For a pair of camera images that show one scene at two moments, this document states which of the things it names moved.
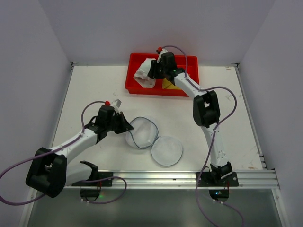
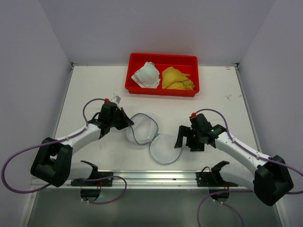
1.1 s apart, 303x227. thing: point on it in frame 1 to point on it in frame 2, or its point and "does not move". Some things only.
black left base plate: x=102 y=183 does not move
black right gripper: x=152 y=71 to x=190 y=138
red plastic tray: x=190 y=63 does not move
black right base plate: x=207 y=179 does not move
